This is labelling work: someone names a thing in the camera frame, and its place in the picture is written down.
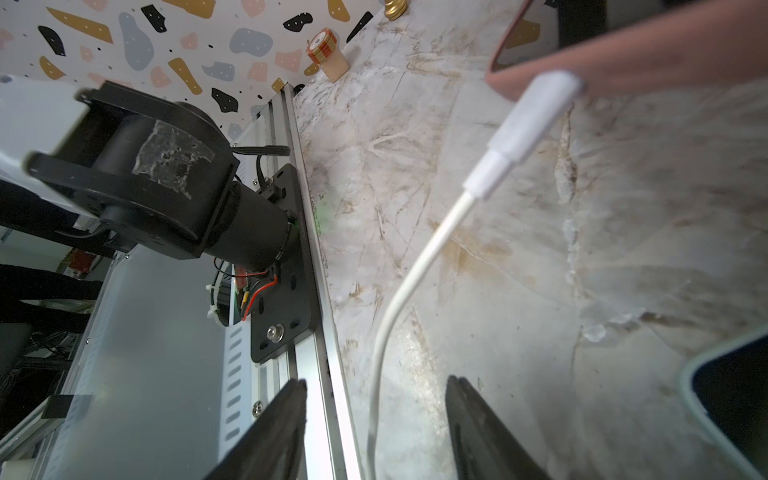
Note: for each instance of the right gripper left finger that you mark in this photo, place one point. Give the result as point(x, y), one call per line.
point(273, 447)

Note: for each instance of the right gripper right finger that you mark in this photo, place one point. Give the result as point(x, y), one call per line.
point(483, 448)

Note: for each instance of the small brass bell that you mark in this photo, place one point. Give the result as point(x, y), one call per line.
point(394, 9)

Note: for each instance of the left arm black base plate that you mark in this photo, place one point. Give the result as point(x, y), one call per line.
point(288, 312)

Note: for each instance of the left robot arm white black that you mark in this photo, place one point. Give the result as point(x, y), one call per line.
point(157, 173)

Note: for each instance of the pink-cased phone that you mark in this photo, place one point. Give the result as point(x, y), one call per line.
point(632, 47)

